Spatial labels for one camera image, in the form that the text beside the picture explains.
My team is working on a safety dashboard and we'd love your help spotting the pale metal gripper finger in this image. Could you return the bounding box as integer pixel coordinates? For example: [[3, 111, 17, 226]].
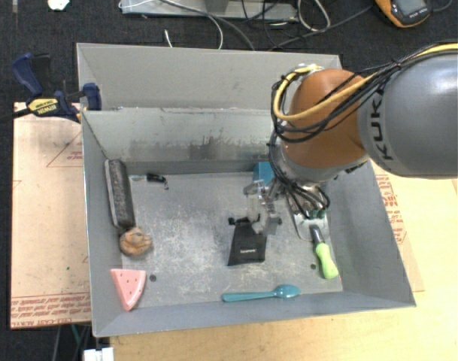
[[247, 195, 262, 226], [260, 200, 283, 237]]

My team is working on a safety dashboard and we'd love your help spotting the teal box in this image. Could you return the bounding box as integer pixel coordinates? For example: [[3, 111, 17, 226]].
[[251, 160, 276, 187]]

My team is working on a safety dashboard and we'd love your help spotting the black fabric pouch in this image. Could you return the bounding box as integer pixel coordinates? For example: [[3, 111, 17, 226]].
[[226, 216, 268, 268]]

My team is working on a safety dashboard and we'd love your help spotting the grey metal bin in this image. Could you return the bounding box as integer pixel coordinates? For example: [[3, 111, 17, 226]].
[[76, 42, 417, 338]]

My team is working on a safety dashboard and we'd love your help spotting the teal plastic spoon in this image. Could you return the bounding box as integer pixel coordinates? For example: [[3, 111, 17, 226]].
[[221, 284, 302, 303]]

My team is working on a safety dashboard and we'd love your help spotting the small black clip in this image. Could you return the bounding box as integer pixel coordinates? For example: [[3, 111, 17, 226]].
[[145, 172, 170, 190]]

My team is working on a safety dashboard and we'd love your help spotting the brown toy pastry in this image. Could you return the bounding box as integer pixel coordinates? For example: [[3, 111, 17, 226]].
[[118, 226, 153, 257]]

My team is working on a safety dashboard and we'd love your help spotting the dark green flat block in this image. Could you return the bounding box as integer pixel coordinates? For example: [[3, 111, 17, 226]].
[[104, 159, 136, 229]]

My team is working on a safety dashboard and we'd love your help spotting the pink toy watermelon slice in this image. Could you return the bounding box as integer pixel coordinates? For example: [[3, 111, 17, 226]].
[[109, 268, 147, 312]]

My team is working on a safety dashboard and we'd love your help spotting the brown cardboard board, red print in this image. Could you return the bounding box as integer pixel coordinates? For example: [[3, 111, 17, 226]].
[[10, 102, 426, 330]]

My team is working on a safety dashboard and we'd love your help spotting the black cylinder on white bracket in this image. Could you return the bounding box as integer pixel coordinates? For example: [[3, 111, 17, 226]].
[[293, 212, 329, 242]]

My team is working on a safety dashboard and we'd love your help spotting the green-handled small tool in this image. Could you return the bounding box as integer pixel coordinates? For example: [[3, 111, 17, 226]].
[[308, 223, 340, 280]]

